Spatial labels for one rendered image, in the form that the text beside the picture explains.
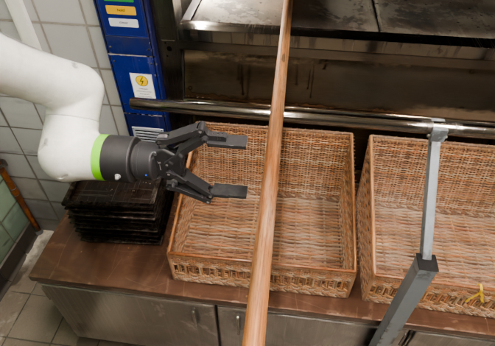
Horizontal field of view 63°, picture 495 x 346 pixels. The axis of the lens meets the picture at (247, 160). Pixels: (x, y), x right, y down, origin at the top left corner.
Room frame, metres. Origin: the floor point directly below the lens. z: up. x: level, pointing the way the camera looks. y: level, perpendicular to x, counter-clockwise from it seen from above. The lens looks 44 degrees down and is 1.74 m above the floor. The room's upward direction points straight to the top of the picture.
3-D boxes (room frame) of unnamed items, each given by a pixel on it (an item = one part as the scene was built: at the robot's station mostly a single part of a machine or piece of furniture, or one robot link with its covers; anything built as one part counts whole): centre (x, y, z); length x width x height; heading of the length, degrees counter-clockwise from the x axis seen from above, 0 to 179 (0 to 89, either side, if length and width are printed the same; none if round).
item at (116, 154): (0.57, 0.24, 1.19); 0.12 x 0.06 x 0.09; 173
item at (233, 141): (0.54, 0.04, 1.26); 0.07 x 0.03 x 0.01; 83
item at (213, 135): (0.55, 0.06, 1.28); 0.05 x 0.01 x 0.03; 83
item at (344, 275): (0.85, -0.06, 0.72); 0.56 x 0.49 x 0.28; 83
